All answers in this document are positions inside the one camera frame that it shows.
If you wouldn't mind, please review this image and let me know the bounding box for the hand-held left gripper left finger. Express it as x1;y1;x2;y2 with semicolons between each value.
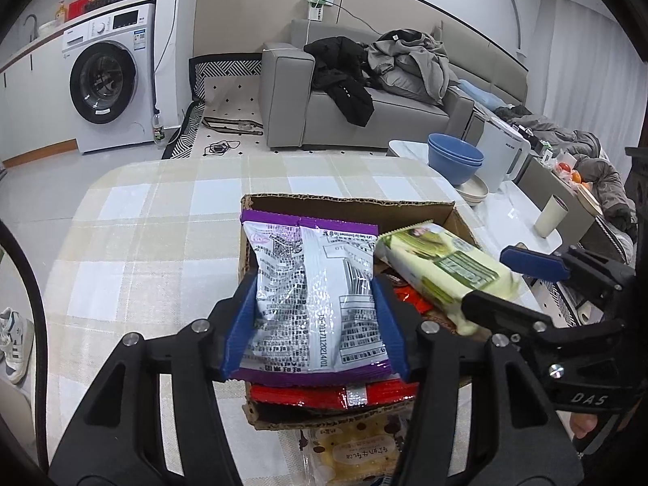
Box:
48;272;260;486

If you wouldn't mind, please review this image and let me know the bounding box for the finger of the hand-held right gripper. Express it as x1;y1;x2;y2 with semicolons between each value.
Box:
460;288;629;365
500;244;636;309

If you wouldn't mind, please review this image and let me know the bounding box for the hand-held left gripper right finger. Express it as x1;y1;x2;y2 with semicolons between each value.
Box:
373;278;583;486

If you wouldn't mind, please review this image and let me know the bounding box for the red sandwich cookie packet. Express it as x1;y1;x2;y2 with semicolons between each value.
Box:
390;273;446;325

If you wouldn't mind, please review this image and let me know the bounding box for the purple white snack bag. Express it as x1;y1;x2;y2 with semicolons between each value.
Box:
239;209;406;383

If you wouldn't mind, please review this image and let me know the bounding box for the green cookie packet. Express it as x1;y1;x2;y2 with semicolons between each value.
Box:
373;221;522;337

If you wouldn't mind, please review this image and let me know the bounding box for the red snack packet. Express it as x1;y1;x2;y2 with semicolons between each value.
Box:
248;379;421;411

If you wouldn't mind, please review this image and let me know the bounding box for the brown cardboard box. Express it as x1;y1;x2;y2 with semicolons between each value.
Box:
238;192;487;431

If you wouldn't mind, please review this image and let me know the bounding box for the person's right hand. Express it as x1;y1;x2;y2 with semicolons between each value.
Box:
568;410;603;440

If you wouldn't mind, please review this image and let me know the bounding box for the beige cup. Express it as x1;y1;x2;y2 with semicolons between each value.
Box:
535;194;569;239

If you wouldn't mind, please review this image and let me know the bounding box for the white electric kettle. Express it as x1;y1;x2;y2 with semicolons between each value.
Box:
476;116;531;194

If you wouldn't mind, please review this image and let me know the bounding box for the dark grey coat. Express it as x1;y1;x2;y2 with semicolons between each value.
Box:
572;129;637;231

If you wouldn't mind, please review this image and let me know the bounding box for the blue bowl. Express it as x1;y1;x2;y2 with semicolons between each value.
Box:
430;154;484;185
428;133;485;165

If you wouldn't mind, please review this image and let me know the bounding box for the plaid tablecloth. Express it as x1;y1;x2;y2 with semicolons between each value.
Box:
43;154;507;486

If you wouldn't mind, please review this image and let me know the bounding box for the yellow white cake packet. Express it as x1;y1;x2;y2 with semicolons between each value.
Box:
298;415;411;486

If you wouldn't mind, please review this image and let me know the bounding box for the light blue pillow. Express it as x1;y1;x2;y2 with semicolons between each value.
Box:
458;79;499;109

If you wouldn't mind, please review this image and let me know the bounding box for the white curtain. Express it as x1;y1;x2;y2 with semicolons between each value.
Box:
539;0;648;132

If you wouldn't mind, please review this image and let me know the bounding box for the grey jacket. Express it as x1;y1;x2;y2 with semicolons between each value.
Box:
365;30;451;107

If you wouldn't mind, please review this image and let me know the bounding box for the grey sofa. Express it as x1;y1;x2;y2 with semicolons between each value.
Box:
260;19;527;151

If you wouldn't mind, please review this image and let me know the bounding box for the white sneaker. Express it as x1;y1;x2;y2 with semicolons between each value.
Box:
0;306;35;384

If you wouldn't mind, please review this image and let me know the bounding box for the black jacket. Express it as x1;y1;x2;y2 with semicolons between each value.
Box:
304;36;375;127

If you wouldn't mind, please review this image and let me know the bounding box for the black white patterned mat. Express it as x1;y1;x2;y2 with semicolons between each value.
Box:
161;53;264;160

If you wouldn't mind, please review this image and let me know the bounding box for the white washing machine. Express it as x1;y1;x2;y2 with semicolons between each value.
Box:
62;2;158;154

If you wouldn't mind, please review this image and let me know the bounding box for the white base cabinet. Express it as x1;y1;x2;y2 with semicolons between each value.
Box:
0;35;79;163

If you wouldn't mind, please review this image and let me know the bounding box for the red box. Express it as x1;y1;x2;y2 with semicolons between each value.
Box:
67;0;99;23

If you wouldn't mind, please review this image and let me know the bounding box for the dark metal frame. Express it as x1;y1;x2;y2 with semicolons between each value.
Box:
202;117;264;136

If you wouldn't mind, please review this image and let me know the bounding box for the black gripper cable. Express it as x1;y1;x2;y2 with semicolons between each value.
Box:
0;220;49;467

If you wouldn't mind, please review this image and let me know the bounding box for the wall outlet with charger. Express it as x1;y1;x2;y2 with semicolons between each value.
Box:
304;0;336;22

